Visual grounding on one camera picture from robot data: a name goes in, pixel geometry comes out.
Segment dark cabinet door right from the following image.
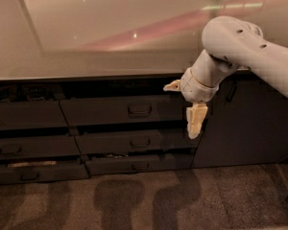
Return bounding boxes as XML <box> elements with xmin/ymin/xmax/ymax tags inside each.
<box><xmin>193</xmin><ymin>72</ymin><xmax>288</xmax><ymax>168</ymax></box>

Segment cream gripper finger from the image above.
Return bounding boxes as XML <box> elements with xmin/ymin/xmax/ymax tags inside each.
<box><xmin>186</xmin><ymin>103</ymin><xmax>208</xmax><ymax>139</ymax></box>
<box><xmin>163</xmin><ymin>80</ymin><xmax>180</xmax><ymax>92</ymax></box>

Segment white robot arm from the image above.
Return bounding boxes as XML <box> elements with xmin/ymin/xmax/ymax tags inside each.
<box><xmin>164</xmin><ymin>16</ymin><xmax>288</xmax><ymax>139</ymax></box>

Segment dark drawer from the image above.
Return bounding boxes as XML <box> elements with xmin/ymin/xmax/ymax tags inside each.
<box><xmin>0</xmin><ymin>163</ymin><xmax>88</xmax><ymax>185</ymax></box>
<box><xmin>85</xmin><ymin>153</ymin><xmax>193</xmax><ymax>175</ymax></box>
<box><xmin>0</xmin><ymin>101</ymin><xmax>67</xmax><ymax>130</ymax></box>
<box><xmin>0</xmin><ymin>136</ymin><xmax>80</xmax><ymax>160</ymax></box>
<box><xmin>60</xmin><ymin>95</ymin><xmax>188</xmax><ymax>127</ymax></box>
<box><xmin>76</xmin><ymin>128</ymin><xmax>200</xmax><ymax>154</ymax></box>

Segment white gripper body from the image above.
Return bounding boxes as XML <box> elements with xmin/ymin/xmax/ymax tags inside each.
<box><xmin>180</xmin><ymin>68</ymin><xmax>219</xmax><ymax>104</ymax></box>

